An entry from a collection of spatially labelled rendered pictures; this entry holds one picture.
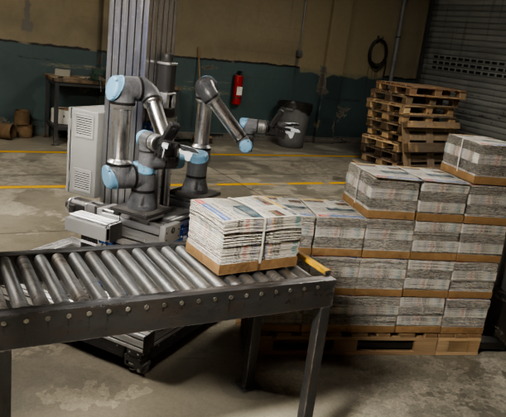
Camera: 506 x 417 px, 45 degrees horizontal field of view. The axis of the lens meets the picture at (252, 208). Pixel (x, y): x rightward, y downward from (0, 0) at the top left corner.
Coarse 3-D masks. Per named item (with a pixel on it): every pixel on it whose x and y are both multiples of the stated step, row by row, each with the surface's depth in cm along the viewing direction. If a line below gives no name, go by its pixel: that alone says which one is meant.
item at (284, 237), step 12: (252, 204) 254; (264, 204) 256; (276, 204) 257; (276, 216) 241; (288, 216) 244; (300, 216) 247; (276, 228) 242; (288, 228) 246; (300, 228) 249; (276, 240) 244; (288, 240) 248; (300, 240) 251; (276, 252) 247; (288, 252) 250
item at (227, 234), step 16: (192, 208) 249; (208, 208) 240; (224, 208) 242; (240, 208) 246; (192, 224) 251; (208, 224) 240; (224, 224) 228; (240, 224) 232; (256, 224) 236; (192, 240) 252; (208, 240) 241; (224, 240) 231; (240, 240) 235; (208, 256) 241; (224, 256) 234; (240, 256) 238
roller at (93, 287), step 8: (72, 256) 238; (80, 256) 239; (72, 264) 234; (80, 264) 231; (80, 272) 225; (88, 272) 224; (80, 280) 224; (88, 280) 218; (96, 280) 218; (88, 288) 215; (96, 288) 212; (96, 296) 207; (104, 296) 206
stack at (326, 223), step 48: (336, 240) 331; (384, 240) 337; (432, 240) 343; (384, 288) 346; (432, 288) 351; (240, 336) 359; (288, 336) 342; (336, 336) 348; (384, 336) 355; (432, 336) 361
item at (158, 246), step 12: (0, 252) 232; (12, 252) 234; (24, 252) 235; (36, 252) 237; (48, 252) 238; (60, 252) 240; (84, 252) 244; (96, 252) 247; (144, 252) 257; (12, 264) 232; (0, 276) 231
